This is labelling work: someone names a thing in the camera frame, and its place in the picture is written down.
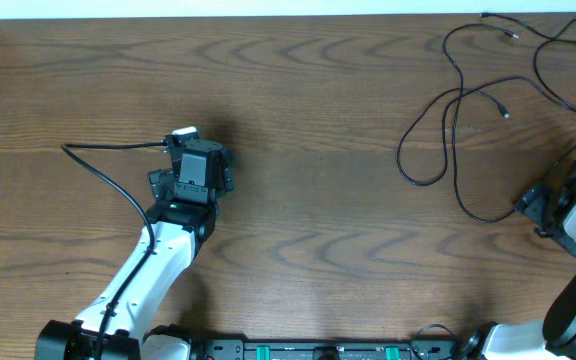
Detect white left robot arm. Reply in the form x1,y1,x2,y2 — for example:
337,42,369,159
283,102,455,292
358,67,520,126
34,135,234,359

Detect black left camera cable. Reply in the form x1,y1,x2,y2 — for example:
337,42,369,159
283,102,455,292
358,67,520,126
60,141,169,360

